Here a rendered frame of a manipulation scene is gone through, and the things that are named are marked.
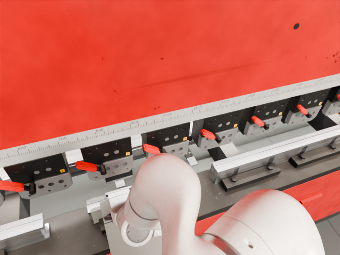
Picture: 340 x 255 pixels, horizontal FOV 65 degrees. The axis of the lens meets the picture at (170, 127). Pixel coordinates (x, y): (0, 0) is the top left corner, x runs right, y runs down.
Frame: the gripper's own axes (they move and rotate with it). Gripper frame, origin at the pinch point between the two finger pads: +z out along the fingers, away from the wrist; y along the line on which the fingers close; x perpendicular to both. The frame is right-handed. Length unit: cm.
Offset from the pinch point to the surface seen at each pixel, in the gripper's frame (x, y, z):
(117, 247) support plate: 10.5, 5.8, -5.9
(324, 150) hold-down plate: 6, -106, 10
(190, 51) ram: -41, -23, -40
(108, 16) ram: -48, -4, -48
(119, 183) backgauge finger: -8.3, -1.3, 9.7
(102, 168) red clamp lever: -16.9, 4.1, -17.2
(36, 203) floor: 1, 56, 134
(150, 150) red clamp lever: -18.7, -10.7, -20.8
